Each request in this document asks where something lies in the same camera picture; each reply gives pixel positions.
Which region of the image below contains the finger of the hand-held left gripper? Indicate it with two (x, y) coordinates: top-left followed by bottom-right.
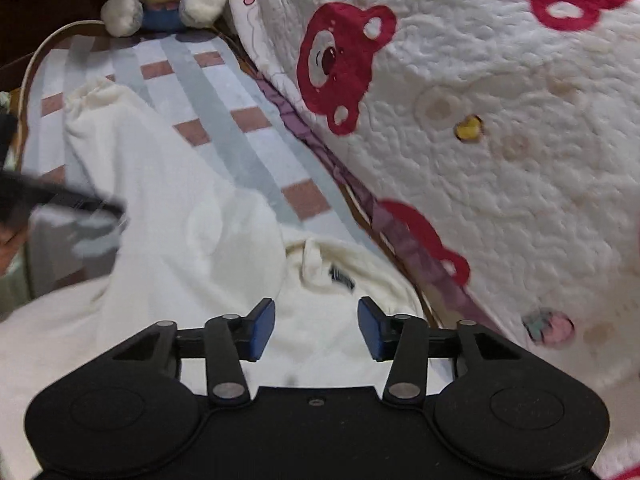
(0, 171), (127, 258)

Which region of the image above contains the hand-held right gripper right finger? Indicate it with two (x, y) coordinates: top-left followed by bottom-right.
(357, 296), (523, 406)

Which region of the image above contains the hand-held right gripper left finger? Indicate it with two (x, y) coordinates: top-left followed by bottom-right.
(107, 297), (277, 406)

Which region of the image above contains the cream fleece sweater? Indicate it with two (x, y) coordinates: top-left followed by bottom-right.
(0, 77), (451, 480)

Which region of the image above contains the pale green cloth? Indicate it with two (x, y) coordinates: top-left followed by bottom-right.
(0, 255), (32, 322)

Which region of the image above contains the brown mat with white piping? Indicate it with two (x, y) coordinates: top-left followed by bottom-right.
(17, 19), (108, 171)

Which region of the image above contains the plaid grey pink blanket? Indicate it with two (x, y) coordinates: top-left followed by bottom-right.
(22, 30), (396, 291)

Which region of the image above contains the white quilt with red bears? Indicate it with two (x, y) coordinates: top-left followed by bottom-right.
(220, 0), (640, 480)

